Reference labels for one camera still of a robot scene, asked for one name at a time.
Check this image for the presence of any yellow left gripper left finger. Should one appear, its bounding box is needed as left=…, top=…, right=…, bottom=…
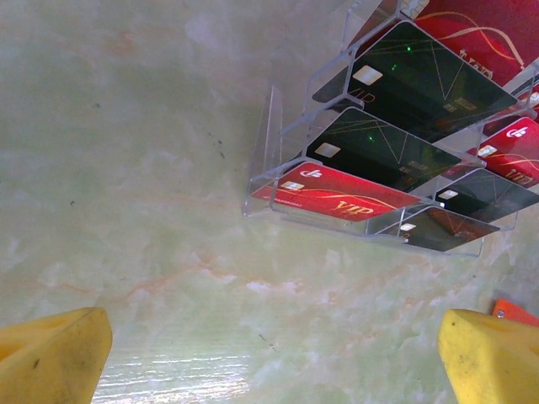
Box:
left=0, top=306, right=114, bottom=404

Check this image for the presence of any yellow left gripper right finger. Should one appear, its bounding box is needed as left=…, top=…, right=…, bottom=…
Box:
left=437, top=309, right=539, bottom=404

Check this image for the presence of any orange card holder wallet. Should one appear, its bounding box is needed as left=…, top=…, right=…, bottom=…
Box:
left=490, top=297, right=539, bottom=328

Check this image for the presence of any black VIP card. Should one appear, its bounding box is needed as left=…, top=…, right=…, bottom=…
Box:
left=312, top=20, right=520, bottom=143
left=303, top=107, right=463, bottom=194
left=433, top=167, right=539, bottom=223
left=385, top=205, right=501, bottom=253

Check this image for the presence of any red VIP card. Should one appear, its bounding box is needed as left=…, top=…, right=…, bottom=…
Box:
left=478, top=117, right=539, bottom=189
left=251, top=162, right=423, bottom=223
left=395, top=0, right=539, bottom=88

